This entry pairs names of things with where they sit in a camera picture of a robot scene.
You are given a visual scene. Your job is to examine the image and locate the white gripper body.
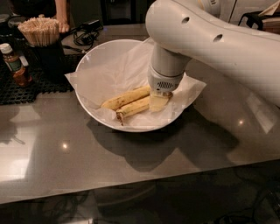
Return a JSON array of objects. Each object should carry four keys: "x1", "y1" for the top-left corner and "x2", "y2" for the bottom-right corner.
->
[{"x1": 148, "y1": 65, "x2": 184, "y2": 95}]

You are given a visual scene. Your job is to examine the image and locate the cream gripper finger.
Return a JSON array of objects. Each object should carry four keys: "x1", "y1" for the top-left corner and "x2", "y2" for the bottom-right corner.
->
[{"x1": 149, "y1": 91, "x2": 170, "y2": 112}]

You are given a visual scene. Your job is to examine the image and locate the yellow banana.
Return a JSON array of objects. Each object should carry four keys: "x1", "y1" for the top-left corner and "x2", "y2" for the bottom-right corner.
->
[
  {"x1": 101, "y1": 85, "x2": 151, "y2": 110},
  {"x1": 115, "y1": 96, "x2": 150, "y2": 124}
]

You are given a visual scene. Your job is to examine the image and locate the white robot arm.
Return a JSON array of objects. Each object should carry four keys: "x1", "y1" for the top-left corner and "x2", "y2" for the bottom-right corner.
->
[{"x1": 145, "y1": 0, "x2": 280, "y2": 106}]

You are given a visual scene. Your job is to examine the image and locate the person's forearm in background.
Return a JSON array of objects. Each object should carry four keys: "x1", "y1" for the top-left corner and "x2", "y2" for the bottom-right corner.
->
[{"x1": 55, "y1": 0, "x2": 67, "y2": 21}]

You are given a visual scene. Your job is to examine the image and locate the white bowl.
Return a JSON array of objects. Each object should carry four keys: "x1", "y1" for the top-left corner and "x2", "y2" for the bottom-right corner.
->
[{"x1": 73, "y1": 38, "x2": 187, "y2": 133}]

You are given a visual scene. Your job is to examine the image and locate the person's hand in background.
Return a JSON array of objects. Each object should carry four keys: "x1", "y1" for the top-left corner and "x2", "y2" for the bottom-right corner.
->
[{"x1": 59, "y1": 19, "x2": 70, "y2": 33}]

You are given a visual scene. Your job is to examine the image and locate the white paper liner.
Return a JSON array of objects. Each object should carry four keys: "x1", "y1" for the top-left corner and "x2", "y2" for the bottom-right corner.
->
[{"x1": 64, "y1": 37, "x2": 207, "y2": 130}]

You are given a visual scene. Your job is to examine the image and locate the black power adapter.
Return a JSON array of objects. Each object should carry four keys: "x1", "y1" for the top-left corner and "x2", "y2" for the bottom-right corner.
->
[{"x1": 80, "y1": 20, "x2": 102, "y2": 32}]

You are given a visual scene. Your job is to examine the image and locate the clear acrylic sign stand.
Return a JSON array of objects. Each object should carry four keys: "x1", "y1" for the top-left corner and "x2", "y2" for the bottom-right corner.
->
[{"x1": 220, "y1": 0, "x2": 277, "y2": 25}]

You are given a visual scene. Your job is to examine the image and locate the black stick holder cup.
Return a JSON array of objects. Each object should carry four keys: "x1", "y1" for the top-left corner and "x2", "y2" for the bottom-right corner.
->
[{"x1": 31, "y1": 40, "x2": 67, "y2": 83}]

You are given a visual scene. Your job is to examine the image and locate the black rubber grid mat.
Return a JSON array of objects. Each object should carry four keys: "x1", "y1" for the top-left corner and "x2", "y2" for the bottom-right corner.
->
[{"x1": 0, "y1": 60, "x2": 73, "y2": 105}]

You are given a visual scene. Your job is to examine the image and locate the wooden stir sticks bundle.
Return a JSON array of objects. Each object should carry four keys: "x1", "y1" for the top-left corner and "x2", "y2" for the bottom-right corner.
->
[{"x1": 17, "y1": 17, "x2": 60, "y2": 47}]

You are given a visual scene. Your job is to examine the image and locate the brown glass sauce bottle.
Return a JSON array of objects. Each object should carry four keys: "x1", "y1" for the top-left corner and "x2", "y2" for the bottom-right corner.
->
[{"x1": 0, "y1": 43, "x2": 32, "y2": 88}]

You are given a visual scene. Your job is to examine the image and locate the dark lidded jar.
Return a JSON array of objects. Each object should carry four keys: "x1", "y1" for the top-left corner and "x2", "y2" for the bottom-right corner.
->
[{"x1": 0, "y1": 14, "x2": 26, "y2": 45}]

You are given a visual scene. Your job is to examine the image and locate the black coiled cable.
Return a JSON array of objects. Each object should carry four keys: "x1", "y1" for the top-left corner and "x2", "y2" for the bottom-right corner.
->
[{"x1": 60, "y1": 26, "x2": 102, "y2": 55}]

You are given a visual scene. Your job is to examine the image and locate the black wire condiment rack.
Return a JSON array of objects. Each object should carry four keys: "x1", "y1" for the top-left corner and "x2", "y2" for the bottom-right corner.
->
[{"x1": 238, "y1": 11, "x2": 280, "y2": 34}]

